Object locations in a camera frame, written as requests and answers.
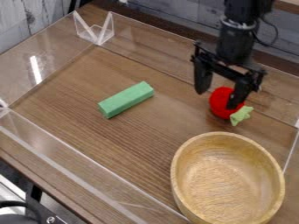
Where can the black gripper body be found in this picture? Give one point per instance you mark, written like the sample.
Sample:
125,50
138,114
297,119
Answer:
249,69

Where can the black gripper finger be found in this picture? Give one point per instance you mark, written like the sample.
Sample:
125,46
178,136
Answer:
202,76
240,94

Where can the red plush strawberry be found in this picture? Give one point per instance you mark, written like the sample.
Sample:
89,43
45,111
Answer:
236,115

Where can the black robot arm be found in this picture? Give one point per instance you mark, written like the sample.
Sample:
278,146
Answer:
230,58

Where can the green rectangular block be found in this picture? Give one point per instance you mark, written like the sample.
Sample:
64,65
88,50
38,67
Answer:
126,99

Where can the wooden bowl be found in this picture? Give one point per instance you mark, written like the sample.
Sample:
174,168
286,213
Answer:
228,180

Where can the clear acrylic enclosure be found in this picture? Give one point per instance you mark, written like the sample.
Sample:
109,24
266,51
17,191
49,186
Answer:
105,126

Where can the black metal table bracket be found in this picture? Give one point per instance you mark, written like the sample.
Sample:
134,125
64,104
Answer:
44,214

